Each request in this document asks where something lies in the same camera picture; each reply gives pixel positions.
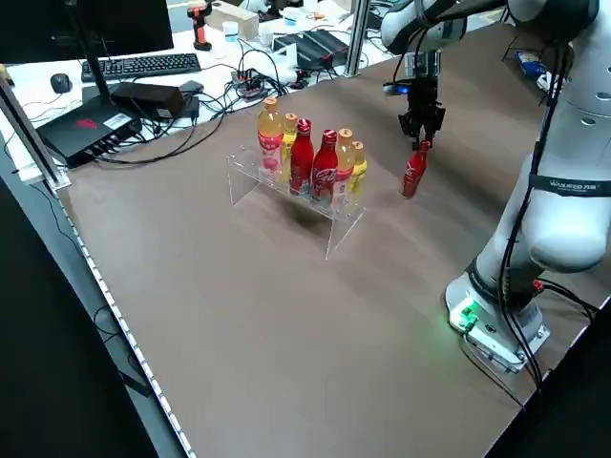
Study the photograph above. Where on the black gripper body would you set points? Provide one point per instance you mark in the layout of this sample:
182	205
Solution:
425	95

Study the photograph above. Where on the red cola bottle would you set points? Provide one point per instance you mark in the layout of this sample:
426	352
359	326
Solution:
413	176
301	157
325	172

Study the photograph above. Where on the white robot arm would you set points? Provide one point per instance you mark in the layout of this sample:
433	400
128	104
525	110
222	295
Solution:
563	133

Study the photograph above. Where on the clear acrylic stepped shelf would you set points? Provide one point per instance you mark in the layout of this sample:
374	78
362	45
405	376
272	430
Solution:
243	181

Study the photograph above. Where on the yellow label drink bottle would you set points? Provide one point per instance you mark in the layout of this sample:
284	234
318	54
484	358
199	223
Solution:
288	138
359	167

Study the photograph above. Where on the orange tea bottle red label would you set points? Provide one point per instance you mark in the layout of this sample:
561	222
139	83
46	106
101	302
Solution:
270	133
346	162

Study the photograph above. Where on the black flat power unit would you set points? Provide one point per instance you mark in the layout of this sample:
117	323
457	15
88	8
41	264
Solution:
310	47

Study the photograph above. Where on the white cup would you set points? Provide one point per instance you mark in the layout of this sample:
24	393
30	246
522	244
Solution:
292	16
265	35
230	32

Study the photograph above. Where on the black hub with plugs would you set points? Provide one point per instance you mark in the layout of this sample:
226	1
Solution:
249	83

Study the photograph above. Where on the light wooden box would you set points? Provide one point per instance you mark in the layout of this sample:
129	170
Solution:
236	19

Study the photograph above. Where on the red and black drill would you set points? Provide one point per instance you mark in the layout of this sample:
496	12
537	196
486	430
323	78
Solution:
199	28

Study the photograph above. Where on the black power adapter brick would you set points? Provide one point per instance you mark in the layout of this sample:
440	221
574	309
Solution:
148	100

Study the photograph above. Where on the black keyboard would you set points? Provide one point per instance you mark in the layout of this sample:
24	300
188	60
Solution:
141	67

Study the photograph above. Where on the black monitor stand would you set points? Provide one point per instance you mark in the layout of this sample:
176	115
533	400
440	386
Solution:
98	81

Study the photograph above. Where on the black device box red logo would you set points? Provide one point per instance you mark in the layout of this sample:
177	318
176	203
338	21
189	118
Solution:
86	131

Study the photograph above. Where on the black computer monitor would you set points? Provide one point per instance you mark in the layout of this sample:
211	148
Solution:
86	26

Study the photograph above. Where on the black computer mouse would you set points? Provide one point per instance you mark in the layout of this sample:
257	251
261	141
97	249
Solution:
61	83

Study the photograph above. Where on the dark wrist camera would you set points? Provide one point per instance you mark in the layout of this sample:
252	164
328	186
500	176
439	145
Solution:
397	89

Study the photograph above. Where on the aluminium profile post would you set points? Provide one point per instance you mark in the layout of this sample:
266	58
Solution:
357	38

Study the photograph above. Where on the aluminium frame strut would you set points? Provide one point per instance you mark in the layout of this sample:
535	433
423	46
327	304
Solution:
33	129

